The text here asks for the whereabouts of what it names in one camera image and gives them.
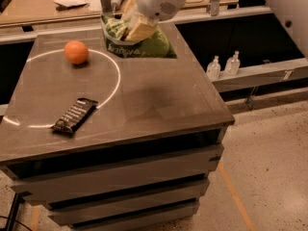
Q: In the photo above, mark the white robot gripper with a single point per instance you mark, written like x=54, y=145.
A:
x=155, y=0

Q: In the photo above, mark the green jalapeno chip bag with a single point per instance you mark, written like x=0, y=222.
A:
x=118, y=42

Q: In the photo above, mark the black rxbar chocolate bar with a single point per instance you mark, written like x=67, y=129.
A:
x=75, y=116

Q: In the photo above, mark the white papers on desk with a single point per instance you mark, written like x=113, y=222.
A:
x=71, y=3

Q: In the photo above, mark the orange fruit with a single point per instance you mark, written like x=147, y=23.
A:
x=76, y=52

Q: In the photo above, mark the clear sanitizer bottle left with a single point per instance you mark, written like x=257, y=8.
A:
x=213, y=69

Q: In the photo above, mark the clear sanitizer bottle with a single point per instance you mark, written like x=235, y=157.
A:
x=213, y=69
x=233, y=64

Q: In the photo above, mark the clear sanitizer bottle right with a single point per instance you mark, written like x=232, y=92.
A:
x=233, y=64

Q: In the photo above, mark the wooden background desk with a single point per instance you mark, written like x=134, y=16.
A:
x=30, y=12

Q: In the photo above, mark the grey drawer cabinet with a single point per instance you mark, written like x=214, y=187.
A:
x=143, y=155

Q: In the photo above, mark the metal shelf rail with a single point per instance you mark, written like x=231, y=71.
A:
x=263, y=74

